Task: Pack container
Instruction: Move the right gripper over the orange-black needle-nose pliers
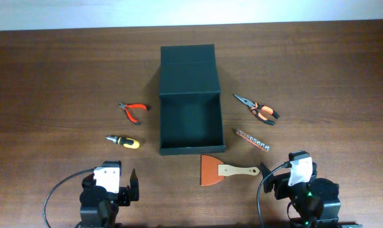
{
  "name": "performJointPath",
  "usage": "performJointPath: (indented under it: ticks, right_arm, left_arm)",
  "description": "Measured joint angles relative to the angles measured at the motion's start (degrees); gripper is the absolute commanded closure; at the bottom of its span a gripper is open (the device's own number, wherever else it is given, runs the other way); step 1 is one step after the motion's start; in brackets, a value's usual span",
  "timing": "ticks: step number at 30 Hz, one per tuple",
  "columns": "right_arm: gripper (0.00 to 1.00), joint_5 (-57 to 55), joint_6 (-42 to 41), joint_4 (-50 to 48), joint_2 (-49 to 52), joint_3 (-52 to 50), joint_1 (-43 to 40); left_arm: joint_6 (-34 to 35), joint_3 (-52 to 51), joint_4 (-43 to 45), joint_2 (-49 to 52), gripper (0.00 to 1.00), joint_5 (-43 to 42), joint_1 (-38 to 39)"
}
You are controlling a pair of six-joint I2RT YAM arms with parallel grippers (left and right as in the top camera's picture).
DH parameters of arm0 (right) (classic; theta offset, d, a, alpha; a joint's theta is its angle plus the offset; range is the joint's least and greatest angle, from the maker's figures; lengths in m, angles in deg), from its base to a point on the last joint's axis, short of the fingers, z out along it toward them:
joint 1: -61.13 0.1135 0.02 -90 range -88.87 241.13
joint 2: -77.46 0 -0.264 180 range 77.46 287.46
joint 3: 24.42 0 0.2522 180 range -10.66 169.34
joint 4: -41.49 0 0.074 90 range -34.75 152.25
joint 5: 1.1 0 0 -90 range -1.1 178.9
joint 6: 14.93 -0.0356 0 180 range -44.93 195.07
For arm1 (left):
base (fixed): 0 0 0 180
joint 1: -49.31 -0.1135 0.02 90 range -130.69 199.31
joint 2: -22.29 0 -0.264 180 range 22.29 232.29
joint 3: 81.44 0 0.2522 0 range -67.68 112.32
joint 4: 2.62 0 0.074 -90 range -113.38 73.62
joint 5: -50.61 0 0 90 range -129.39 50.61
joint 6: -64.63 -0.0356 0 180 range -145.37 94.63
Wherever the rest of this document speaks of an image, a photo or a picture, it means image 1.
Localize yellow black stubby screwdriver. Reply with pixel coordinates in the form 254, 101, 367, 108
105, 135, 140, 149

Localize orange socket bit rail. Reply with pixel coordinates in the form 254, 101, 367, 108
235, 129, 270, 151

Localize orange scraper wooden handle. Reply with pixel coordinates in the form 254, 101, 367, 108
200, 155, 260, 187

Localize red handled cutting pliers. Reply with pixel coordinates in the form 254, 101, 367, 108
118, 101, 151, 125

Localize orange black needle-nose pliers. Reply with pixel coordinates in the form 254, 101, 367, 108
234, 94, 280, 125

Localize black cardboard box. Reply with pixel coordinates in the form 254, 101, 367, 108
159, 44, 225, 155

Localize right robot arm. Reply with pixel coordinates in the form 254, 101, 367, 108
256, 150, 362, 228

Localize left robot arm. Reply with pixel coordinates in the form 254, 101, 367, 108
80, 161, 139, 228

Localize right black cable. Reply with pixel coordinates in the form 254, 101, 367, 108
256, 161, 292, 228

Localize black cable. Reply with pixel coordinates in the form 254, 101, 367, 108
256, 161, 292, 228
42, 168, 96, 228

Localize left black cable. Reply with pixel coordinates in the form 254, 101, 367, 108
42, 168, 96, 228

